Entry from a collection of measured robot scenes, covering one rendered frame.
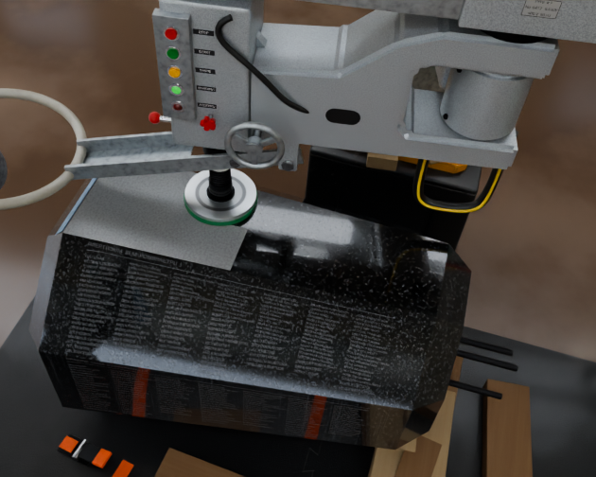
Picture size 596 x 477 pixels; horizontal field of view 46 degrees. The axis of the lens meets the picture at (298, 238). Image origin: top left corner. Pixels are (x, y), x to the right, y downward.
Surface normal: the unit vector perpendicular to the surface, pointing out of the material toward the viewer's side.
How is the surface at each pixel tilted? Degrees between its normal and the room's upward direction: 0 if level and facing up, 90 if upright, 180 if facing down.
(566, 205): 0
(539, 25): 90
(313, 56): 4
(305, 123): 90
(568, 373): 0
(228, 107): 90
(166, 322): 45
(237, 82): 90
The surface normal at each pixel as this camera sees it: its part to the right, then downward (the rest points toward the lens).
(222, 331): -0.11, 0.07
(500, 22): -0.11, 0.76
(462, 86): -0.85, 0.37
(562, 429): 0.06, -0.64
